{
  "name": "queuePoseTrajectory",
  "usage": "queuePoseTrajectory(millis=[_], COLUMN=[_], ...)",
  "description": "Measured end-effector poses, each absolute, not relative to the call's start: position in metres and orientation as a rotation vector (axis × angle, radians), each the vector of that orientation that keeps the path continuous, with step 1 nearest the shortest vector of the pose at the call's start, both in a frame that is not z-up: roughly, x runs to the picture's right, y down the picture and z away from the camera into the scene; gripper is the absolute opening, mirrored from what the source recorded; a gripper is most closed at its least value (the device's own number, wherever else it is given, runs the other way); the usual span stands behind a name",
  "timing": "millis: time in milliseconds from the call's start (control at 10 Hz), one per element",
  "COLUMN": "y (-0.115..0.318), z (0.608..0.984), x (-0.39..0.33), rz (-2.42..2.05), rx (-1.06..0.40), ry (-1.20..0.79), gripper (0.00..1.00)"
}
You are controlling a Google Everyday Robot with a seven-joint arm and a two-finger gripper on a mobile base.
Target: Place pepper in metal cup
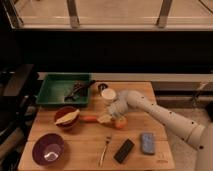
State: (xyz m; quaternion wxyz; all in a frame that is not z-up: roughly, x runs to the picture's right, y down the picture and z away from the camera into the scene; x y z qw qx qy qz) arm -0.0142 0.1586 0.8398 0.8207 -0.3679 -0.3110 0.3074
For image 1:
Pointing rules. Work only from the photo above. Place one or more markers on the metal fork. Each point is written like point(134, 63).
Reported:
point(107, 141)

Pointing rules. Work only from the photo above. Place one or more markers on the blue sponge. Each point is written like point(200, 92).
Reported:
point(147, 143)

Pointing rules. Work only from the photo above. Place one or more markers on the clear plastic bag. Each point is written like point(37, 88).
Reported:
point(105, 119)

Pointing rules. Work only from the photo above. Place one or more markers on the dark brush in tray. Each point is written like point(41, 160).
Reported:
point(78, 89)

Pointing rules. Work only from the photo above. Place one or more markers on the black rectangular block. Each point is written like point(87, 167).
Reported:
point(123, 151)

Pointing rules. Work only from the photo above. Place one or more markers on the green plastic tray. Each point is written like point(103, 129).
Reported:
point(56, 86)

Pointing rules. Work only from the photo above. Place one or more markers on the banana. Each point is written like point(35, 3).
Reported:
point(70, 116)

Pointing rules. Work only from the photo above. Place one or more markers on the red bowl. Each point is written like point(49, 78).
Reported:
point(61, 112)

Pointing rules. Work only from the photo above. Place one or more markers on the metal cup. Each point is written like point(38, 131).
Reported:
point(101, 87)

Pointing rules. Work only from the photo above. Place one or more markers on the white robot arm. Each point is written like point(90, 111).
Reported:
point(198, 136)

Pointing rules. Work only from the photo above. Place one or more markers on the purple bowl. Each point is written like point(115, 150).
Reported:
point(48, 149)

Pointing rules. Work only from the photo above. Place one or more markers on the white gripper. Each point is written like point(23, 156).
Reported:
point(120, 106)

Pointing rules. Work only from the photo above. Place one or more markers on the wooden cutting board table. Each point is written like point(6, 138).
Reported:
point(84, 144)

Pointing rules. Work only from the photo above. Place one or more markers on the orange fruit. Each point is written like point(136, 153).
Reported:
point(120, 122)

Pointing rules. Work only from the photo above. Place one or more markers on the white plastic cup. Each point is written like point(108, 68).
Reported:
point(108, 96)

